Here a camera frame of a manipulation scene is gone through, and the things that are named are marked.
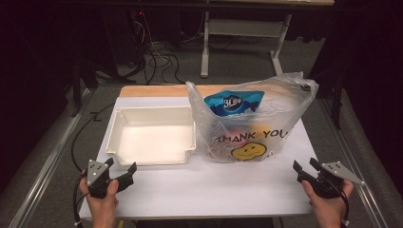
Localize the clear plastic shopping bag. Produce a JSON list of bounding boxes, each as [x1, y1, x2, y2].
[[185, 71, 320, 164]]

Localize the black metal stand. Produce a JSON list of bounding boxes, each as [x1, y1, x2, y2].
[[69, 60, 134, 118], [308, 67, 345, 129]]

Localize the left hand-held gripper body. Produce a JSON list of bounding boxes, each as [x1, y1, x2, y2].
[[86, 159, 120, 200]]

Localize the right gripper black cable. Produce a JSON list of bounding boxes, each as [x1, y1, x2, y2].
[[336, 184, 351, 228]]

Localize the thin black floor cable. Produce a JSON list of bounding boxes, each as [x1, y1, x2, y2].
[[70, 103, 116, 174]]

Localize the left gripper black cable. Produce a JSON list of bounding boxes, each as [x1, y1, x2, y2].
[[72, 172, 88, 228]]

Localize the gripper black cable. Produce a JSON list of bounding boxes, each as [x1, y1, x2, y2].
[[72, 172, 88, 228], [336, 184, 351, 228]]

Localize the person's right hand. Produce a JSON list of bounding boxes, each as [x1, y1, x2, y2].
[[301, 180, 355, 217]]

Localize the person's left hand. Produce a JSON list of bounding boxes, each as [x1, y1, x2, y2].
[[79, 170, 120, 211]]

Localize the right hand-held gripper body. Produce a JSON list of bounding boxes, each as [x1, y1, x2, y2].
[[312, 161, 365, 200]]

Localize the white table cover board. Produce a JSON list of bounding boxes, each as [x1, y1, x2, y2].
[[79, 96, 321, 220]]

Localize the white metal desk frame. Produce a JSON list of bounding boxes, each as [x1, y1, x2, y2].
[[200, 0, 336, 84]]

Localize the white plastic tray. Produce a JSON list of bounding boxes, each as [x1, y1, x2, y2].
[[105, 105, 198, 167]]

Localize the bundle of floor cables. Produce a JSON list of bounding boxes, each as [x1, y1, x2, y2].
[[127, 9, 191, 86]]

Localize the blue snack pouch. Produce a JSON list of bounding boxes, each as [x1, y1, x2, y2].
[[203, 89, 265, 118]]

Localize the metal floor rail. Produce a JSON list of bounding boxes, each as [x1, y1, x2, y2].
[[9, 88, 93, 228], [317, 98, 381, 228]]

